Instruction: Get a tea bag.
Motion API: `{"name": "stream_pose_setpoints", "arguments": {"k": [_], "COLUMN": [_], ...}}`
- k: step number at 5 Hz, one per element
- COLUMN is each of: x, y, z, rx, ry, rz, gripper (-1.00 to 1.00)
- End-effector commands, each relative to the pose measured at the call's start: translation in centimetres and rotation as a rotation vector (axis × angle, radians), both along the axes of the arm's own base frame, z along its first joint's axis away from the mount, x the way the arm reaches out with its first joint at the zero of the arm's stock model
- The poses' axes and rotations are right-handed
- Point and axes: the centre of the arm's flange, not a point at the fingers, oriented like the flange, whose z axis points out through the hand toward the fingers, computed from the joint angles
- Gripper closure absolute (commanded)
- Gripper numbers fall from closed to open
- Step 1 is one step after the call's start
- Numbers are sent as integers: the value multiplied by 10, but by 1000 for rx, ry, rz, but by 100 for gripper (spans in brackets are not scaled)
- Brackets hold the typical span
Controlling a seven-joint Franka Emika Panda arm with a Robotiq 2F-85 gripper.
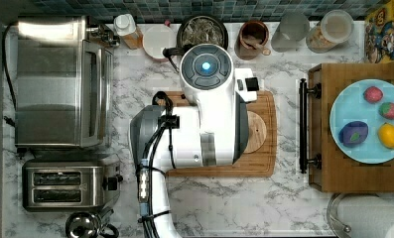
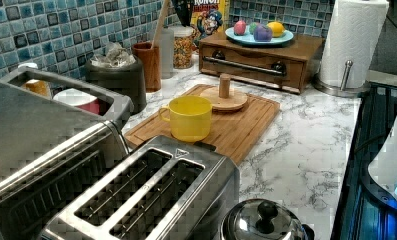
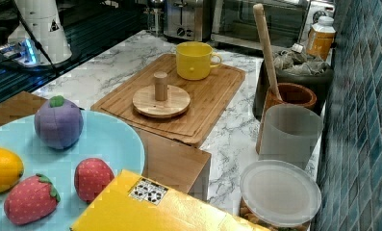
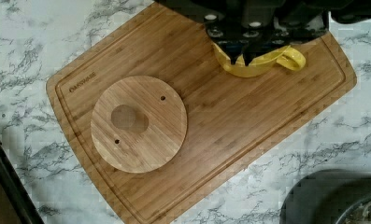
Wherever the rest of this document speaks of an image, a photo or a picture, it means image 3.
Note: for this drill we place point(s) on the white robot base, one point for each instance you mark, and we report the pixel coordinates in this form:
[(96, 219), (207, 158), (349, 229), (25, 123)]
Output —
[(39, 39)]

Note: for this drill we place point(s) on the pile of tea bags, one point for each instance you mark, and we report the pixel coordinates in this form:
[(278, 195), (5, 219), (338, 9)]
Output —
[(294, 63)]

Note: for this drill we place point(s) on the black tea bag container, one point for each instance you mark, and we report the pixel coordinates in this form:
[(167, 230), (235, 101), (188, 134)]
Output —
[(319, 84)]

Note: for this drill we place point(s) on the round wooden lid with knob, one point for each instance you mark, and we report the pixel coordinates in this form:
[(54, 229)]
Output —
[(161, 100)]

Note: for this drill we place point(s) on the bamboo cutting board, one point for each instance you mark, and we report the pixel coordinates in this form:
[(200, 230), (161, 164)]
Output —
[(209, 98)]

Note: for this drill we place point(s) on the yellow mug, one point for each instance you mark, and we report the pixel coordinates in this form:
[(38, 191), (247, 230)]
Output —
[(194, 60)]

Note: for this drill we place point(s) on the light blue plate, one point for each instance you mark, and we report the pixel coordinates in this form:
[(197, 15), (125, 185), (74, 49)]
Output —
[(103, 136)]

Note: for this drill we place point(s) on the silver toaster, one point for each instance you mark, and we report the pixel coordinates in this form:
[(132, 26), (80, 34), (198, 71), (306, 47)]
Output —
[(187, 19)]

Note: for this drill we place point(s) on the glass jar with silver top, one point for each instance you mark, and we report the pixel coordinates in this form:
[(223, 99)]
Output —
[(154, 13)]

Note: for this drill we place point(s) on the frosted plastic cup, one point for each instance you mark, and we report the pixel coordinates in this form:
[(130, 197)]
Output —
[(290, 134)]

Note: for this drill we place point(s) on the brown wooden utensil cup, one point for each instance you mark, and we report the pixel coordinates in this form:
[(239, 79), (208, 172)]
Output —
[(290, 94)]

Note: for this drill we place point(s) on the yellow cereal box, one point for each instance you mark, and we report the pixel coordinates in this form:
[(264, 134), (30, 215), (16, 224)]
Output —
[(134, 203)]

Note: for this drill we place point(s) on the red plush strawberry right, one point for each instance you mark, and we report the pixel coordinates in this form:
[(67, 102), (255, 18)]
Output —
[(91, 177)]

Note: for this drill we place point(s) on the red plush strawberry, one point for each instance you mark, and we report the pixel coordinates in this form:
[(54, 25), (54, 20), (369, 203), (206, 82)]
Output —
[(91, 177), (32, 199)]

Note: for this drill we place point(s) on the cereal jar with white lid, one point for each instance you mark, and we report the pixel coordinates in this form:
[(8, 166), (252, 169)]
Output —
[(279, 193)]

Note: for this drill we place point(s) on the wooden pestle stick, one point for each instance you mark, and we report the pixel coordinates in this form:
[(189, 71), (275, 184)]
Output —
[(261, 24)]

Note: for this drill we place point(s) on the purple plush fruit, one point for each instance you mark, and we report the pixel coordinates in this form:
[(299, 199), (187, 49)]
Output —
[(59, 122)]

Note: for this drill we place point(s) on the orange bottle white cap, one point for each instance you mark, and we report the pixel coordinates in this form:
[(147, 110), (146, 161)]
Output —
[(321, 37)]

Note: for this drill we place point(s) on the red plush strawberry left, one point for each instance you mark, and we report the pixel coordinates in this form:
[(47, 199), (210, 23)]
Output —
[(32, 199)]

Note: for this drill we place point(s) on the yellow toy lemon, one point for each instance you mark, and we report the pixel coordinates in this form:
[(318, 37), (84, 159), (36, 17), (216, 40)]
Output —
[(11, 169)]

